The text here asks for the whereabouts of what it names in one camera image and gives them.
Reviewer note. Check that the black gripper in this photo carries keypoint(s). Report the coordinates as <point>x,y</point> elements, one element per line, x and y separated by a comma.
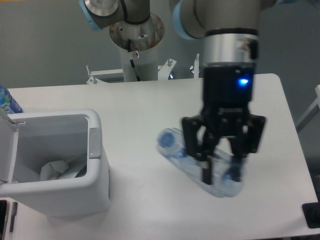
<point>224,87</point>

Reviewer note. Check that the clear plastic water bottle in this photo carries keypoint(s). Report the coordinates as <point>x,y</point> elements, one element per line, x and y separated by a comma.
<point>226,174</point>

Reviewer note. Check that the white plastic bag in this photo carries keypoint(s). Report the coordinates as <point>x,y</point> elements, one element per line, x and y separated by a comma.
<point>74,167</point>

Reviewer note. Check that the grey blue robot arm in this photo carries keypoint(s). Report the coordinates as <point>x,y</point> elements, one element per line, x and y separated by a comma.
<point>230,31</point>

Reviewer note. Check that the white trash can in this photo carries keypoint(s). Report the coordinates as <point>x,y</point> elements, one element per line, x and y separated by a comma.
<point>30,140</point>

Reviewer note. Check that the black table clamp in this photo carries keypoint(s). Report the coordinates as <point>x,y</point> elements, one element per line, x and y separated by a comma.
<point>311,213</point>

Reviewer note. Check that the blue labelled bottle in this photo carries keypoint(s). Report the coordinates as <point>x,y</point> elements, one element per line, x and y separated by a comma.
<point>7,103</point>

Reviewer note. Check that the black device at corner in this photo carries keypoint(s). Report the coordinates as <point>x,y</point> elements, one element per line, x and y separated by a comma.
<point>8,213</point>

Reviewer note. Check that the white right table bracket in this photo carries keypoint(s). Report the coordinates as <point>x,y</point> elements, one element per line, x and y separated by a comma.
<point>195,68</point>

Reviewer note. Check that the white table bracket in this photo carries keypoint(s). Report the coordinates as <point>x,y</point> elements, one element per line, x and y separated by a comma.
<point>104,76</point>
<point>165,71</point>
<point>195,68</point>

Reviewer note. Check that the white middle table bracket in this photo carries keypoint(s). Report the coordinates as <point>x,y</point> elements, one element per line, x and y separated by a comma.
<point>165,71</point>

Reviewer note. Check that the white frame at right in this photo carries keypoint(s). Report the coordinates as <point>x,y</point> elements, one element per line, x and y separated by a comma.
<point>310,112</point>

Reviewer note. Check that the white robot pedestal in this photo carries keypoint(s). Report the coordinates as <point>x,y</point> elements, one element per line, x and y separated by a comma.
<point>137,44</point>

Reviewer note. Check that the white left table bracket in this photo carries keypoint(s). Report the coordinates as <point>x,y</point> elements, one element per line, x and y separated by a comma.
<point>104,76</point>

